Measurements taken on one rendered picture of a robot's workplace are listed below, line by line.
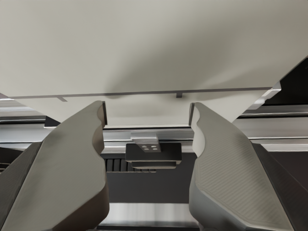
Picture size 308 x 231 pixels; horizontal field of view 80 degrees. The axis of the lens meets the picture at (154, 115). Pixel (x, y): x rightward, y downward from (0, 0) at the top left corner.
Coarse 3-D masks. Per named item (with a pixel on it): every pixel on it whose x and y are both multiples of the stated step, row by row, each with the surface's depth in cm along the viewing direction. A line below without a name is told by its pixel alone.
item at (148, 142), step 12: (144, 132) 25; (132, 144) 40; (144, 144) 30; (156, 144) 30; (168, 144) 39; (180, 144) 39; (132, 156) 39; (144, 156) 39; (156, 156) 39; (168, 156) 38; (180, 156) 38; (144, 168) 44; (156, 168) 44; (168, 168) 44
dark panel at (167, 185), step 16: (192, 160) 68; (288, 160) 66; (304, 160) 65; (112, 176) 69; (128, 176) 68; (144, 176) 68; (160, 176) 68; (176, 176) 67; (304, 176) 64; (112, 192) 67; (128, 192) 67; (144, 192) 66; (160, 192) 66; (176, 192) 65
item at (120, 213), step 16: (112, 208) 19; (128, 208) 19; (144, 208) 19; (160, 208) 19; (176, 208) 19; (112, 224) 19; (128, 224) 19; (144, 224) 19; (160, 224) 19; (176, 224) 18; (192, 224) 18
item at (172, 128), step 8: (48, 120) 22; (48, 128) 22; (104, 128) 23; (112, 128) 23; (120, 128) 23; (128, 128) 23; (136, 128) 23; (144, 128) 23; (152, 128) 22; (160, 128) 22; (168, 128) 22; (176, 128) 22; (184, 128) 22
